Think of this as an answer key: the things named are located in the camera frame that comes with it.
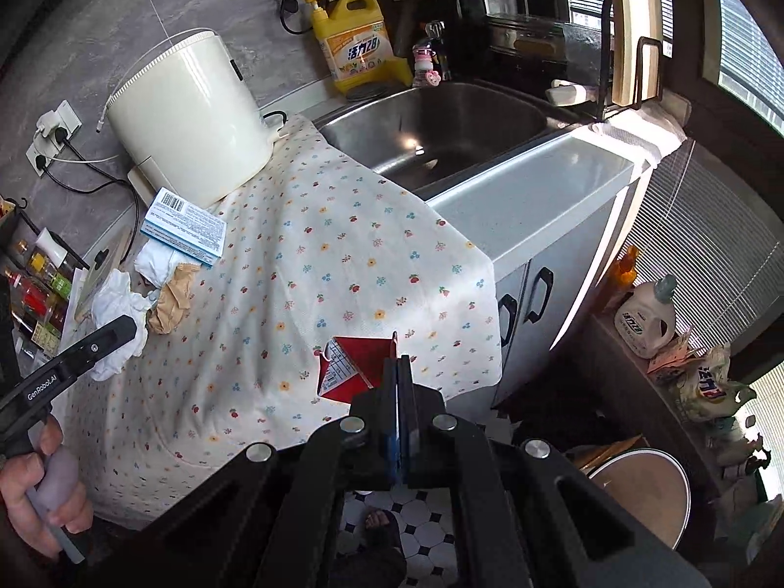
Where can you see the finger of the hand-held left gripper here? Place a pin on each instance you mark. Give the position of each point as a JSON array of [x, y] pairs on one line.
[[92, 346]]

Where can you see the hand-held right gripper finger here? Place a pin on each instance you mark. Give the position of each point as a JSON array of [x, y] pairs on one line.
[[392, 429], [406, 429]]

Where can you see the red white packet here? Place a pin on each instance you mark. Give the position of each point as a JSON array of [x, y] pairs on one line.
[[343, 373]]

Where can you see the brown paper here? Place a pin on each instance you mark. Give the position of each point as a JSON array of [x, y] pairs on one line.
[[174, 300]]

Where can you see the white round bin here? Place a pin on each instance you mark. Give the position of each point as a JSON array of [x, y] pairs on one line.
[[643, 490]]

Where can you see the person's left hand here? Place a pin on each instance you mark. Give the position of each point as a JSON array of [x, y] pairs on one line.
[[24, 502]]

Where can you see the white crumpled tissue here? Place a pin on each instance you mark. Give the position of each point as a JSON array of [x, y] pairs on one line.
[[116, 312], [153, 260]]

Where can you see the black spice rack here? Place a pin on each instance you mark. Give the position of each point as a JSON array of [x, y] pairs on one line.
[[37, 269]]

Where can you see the person's sandalled foot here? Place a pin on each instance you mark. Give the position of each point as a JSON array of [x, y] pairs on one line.
[[380, 524]]

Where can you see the person's leg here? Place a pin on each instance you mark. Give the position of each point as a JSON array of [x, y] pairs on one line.
[[367, 573]]

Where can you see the blue white box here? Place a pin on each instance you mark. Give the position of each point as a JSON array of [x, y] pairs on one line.
[[184, 226]]

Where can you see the floral print cloth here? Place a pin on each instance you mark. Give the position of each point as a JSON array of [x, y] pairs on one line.
[[318, 245]]

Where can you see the stone window ledge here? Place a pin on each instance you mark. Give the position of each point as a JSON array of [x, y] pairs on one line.
[[625, 380]]

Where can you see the white laundry detergent bottle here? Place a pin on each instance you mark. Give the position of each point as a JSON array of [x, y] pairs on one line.
[[643, 324]]

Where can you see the cream round appliance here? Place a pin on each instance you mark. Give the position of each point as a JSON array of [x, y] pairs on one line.
[[184, 104]]

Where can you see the orange pump bottle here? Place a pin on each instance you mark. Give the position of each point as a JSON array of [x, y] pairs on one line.
[[625, 269]]

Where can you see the pink printed packet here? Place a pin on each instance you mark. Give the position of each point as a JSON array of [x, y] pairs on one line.
[[667, 358]]

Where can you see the grey sink cabinet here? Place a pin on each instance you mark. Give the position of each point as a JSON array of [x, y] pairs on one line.
[[551, 196]]

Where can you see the detergent refill bag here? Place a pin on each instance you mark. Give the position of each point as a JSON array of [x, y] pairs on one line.
[[710, 386]]

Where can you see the steel sink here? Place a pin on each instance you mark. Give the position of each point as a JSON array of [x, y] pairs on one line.
[[441, 116]]

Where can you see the white window blind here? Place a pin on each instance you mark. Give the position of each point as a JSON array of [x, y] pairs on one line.
[[769, 404], [704, 226]]

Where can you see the small pink bottle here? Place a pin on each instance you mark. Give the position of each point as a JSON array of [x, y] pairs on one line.
[[426, 67]]

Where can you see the white soap dish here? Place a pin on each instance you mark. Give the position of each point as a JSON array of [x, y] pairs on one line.
[[569, 93]]

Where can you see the white paper towel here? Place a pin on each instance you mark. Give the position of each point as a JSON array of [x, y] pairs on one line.
[[637, 132]]

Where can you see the yellow dish soap bottle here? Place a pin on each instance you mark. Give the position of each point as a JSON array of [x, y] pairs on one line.
[[358, 43]]

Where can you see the chrome faucet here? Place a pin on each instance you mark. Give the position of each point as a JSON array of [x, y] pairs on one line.
[[436, 34]]

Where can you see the black dish rack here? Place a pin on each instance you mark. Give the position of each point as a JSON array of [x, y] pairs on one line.
[[527, 30]]

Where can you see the black board holder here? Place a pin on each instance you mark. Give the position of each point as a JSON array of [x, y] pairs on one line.
[[640, 67]]

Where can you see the wooden cutting board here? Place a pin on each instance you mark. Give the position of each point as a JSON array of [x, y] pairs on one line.
[[628, 24]]

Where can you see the white wall socket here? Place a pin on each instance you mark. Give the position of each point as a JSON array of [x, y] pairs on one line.
[[55, 128]]

